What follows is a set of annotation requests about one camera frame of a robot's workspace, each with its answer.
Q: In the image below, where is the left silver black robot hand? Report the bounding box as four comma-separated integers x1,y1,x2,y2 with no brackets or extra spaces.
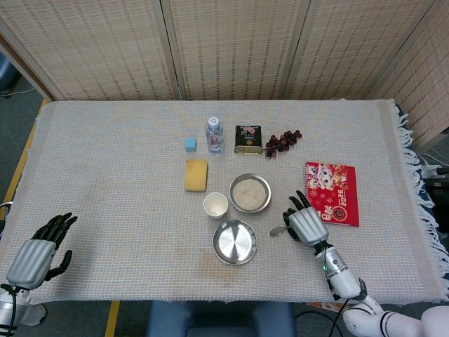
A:
5,211,79,291

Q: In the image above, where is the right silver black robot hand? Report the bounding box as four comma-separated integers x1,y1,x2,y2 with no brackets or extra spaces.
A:
282,190,330,252

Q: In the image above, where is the metal spoon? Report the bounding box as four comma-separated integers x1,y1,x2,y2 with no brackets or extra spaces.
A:
269,225,296,238

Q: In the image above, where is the stainless steel bowl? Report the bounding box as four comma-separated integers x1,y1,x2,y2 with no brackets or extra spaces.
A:
228,172,273,214

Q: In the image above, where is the white paper cup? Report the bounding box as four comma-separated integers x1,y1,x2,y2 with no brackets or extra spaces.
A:
202,191,229,220

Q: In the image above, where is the red spiral calendar notebook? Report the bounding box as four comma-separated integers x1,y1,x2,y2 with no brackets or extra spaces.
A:
304,161,361,228

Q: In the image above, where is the stainless steel plate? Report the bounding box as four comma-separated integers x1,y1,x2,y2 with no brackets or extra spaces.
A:
212,219,259,267

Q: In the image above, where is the orange printed package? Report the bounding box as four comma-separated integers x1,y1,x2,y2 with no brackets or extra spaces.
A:
304,300,352,314

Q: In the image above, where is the dark red grape bunch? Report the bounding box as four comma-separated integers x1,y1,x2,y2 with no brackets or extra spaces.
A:
264,129,304,160

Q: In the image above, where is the luncheon meat can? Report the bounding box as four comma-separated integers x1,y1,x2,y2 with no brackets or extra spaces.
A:
234,124,263,155

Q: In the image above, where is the white waffle-weave tablecloth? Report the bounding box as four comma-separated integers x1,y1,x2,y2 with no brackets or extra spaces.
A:
0,98,449,306

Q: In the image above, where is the yellow sponge with green pad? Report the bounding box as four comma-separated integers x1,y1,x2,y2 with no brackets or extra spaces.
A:
184,158,210,194

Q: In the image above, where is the blue fringed under-cloth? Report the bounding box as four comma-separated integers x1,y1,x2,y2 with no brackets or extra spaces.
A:
395,103,438,215

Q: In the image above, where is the clear plastic water bottle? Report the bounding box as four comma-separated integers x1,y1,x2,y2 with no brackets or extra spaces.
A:
204,116,225,157

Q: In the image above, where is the black box device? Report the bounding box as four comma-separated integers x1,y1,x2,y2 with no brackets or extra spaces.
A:
422,176,449,212

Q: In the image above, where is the woven folding screen panel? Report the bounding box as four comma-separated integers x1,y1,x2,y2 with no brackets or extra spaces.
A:
282,0,445,101
0,0,178,102
160,0,311,101
0,17,59,102
366,0,449,150

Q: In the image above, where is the black floor cable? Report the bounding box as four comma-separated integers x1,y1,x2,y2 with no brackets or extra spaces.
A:
293,308,347,337

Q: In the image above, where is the white cables bundle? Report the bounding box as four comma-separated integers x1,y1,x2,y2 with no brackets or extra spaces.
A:
418,149,449,176

